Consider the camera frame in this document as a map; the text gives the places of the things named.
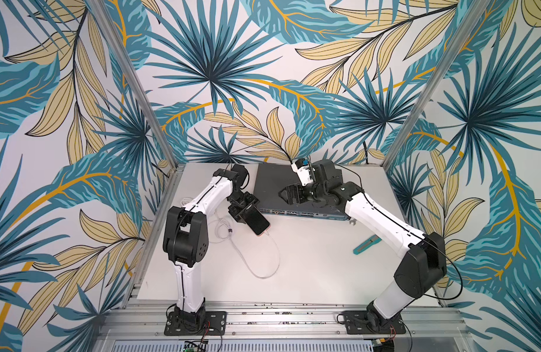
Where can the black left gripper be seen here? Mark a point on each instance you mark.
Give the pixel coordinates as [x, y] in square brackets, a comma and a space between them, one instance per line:
[235, 211]

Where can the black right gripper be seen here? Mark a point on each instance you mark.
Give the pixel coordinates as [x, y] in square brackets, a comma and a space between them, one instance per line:
[303, 191]

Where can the black phone pink case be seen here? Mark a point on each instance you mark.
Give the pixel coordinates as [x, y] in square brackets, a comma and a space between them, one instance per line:
[255, 220]

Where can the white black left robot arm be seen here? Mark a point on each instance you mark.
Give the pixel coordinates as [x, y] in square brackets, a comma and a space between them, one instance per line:
[186, 240]

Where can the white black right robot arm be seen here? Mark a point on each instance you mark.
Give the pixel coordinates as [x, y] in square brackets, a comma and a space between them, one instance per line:
[423, 256]

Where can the grey blue network switch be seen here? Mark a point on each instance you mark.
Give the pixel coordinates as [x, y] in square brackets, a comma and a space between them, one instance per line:
[271, 179]

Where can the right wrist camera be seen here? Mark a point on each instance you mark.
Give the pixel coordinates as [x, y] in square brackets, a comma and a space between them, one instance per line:
[319, 172]

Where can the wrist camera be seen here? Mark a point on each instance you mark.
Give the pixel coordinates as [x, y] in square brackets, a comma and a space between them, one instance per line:
[319, 172]
[242, 177]

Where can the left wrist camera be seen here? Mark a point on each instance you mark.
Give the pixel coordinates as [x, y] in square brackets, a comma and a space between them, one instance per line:
[242, 177]

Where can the left aluminium frame post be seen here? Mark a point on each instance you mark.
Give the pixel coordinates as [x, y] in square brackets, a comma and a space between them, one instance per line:
[108, 29]

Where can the aluminium frame post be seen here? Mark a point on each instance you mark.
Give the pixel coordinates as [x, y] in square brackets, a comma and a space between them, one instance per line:
[108, 29]
[455, 44]

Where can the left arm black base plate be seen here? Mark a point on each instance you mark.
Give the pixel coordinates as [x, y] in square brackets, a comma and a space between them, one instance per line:
[211, 323]

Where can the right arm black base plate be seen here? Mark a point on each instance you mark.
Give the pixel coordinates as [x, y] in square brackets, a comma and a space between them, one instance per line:
[371, 323]

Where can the aluminium front rail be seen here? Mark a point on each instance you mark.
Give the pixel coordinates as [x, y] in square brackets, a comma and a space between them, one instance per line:
[144, 320]

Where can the right aluminium frame post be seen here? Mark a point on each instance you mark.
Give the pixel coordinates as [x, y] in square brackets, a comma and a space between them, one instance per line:
[455, 44]

